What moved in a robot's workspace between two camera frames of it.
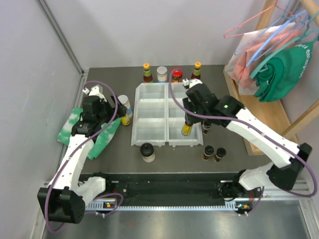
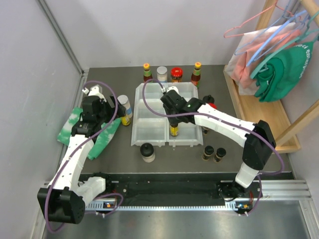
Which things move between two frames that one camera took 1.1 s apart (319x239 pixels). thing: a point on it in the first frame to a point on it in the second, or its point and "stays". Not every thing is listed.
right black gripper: [192, 119] to [173, 121]
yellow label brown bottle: [187, 129] to [174, 131]
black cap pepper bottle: [208, 150] stays
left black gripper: [104, 103] stays
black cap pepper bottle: [221, 152] stays
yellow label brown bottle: [125, 120] stays
